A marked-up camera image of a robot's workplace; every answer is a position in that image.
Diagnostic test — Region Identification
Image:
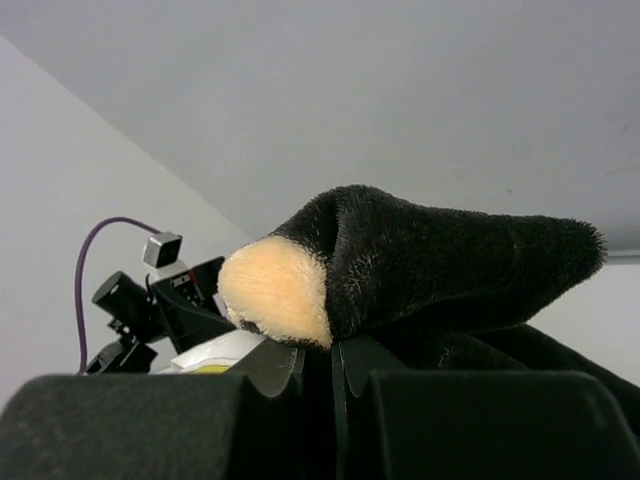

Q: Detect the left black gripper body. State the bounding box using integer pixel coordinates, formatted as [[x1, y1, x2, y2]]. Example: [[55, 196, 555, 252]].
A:
[[147, 256, 235, 353]]

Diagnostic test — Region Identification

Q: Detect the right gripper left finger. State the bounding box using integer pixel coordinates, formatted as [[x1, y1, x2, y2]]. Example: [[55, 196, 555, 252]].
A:
[[1, 341, 305, 479]]

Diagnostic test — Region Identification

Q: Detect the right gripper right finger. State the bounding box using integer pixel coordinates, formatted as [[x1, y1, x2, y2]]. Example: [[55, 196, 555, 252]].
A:
[[331, 337, 639, 479]]

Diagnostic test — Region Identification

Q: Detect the cream yellow pillow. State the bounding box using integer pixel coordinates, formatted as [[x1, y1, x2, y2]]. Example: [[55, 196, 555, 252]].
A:
[[161, 330, 266, 374]]

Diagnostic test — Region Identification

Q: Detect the black floral pillowcase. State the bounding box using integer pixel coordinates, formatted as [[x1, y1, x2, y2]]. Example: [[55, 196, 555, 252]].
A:
[[216, 183, 640, 391]]

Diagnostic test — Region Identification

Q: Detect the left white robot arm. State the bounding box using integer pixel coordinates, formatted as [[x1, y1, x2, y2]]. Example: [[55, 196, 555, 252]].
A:
[[84, 257, 233, 375]]

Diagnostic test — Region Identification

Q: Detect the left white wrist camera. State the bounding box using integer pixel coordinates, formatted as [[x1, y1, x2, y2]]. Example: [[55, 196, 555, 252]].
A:
[[142, 231, 188, 283]]

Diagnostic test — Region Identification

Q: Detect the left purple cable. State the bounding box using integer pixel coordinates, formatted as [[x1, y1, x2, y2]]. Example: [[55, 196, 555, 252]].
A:
[[73, 216, 164, 376]]

